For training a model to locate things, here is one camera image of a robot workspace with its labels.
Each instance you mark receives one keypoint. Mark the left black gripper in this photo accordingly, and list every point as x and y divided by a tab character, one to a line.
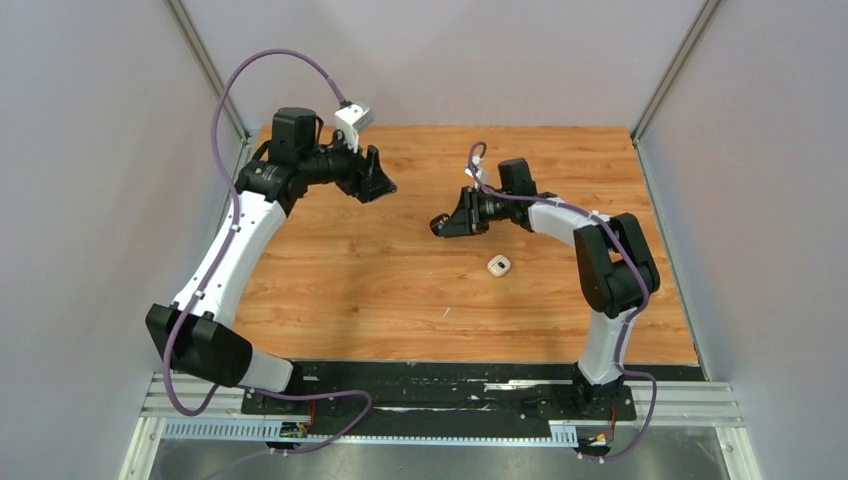
365	179

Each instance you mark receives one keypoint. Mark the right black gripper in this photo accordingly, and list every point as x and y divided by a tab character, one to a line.
465	217

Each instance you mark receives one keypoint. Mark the black earbud charging case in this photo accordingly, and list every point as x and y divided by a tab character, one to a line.
437	224

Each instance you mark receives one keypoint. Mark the white earbud charging case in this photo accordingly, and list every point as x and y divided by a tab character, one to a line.
499	266

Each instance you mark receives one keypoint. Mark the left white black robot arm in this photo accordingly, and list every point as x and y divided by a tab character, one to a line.
194	332

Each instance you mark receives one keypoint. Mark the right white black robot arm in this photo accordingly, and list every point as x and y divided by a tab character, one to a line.
617	272

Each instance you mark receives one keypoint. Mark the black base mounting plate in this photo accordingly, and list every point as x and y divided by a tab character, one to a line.
444	399

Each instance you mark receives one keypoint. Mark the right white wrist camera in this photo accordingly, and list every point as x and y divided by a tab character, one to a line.
474	169

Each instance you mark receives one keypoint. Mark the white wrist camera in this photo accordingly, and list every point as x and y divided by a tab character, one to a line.
351	119
474	169

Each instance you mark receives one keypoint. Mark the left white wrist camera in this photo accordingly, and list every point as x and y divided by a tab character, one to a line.
351	119

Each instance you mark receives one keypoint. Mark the left aluminium frame post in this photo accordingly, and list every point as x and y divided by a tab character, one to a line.
193	40

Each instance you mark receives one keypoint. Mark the aluminium frame post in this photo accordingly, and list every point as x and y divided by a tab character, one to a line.
193	40
684	51

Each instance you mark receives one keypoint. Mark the right aluminium frame post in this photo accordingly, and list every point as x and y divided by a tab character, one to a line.
684	51

